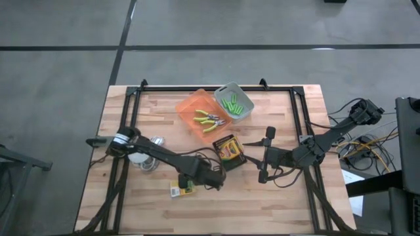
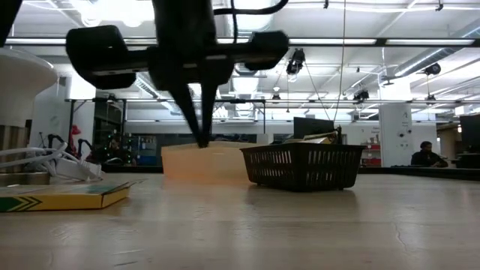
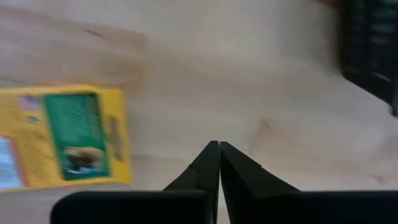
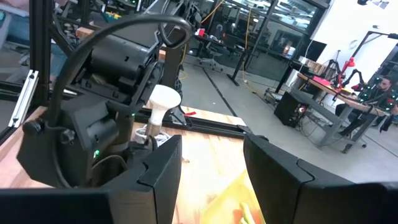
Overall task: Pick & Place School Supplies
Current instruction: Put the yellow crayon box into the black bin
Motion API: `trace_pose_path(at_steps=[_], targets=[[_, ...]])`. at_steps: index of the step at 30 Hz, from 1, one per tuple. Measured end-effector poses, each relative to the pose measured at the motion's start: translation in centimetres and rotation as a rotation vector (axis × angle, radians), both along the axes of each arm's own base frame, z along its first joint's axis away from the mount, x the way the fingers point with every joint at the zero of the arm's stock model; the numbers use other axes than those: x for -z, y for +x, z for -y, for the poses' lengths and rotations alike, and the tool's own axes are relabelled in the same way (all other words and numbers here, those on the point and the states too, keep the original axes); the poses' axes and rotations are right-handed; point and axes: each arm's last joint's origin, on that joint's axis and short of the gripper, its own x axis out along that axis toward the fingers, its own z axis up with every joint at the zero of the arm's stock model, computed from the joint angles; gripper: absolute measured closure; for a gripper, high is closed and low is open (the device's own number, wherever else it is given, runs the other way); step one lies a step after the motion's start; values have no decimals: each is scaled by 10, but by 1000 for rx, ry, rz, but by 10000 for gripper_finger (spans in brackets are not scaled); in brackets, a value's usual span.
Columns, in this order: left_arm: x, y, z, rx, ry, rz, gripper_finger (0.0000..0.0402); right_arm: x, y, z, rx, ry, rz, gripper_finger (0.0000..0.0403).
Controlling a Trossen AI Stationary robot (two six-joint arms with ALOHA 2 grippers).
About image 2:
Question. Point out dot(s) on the yellow red crayon box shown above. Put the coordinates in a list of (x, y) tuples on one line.
[(324, 138)]

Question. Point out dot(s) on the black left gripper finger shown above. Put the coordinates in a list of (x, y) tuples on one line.
[(208, 112), (189, 112)]

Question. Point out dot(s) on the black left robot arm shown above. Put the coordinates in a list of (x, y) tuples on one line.
[(183, 18)]

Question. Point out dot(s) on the black desk monitor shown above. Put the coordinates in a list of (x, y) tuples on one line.
[(470, 133)]

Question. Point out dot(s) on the orange translucent plastic bin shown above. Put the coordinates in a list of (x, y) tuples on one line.
[(202, 161)]

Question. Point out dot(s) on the black metal rack frame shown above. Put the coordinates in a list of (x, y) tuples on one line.
[(112, 100)]

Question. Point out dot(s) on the black monitor back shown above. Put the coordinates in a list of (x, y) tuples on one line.
[(313, 127)]

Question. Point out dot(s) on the white dome lamp wooden base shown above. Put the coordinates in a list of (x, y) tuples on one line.
[(22, 82)]

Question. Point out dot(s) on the black ceiling camera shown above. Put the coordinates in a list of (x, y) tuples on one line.
[(434, 69), (361, 95), (296, 60)]

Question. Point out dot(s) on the red desk lamp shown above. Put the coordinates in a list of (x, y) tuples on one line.
[(76, 130)]

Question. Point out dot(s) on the black plastic mesh basket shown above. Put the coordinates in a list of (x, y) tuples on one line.
[(303, 167)]

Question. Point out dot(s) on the person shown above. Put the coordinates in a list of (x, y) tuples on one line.
[(427, 157), (112, 152)]

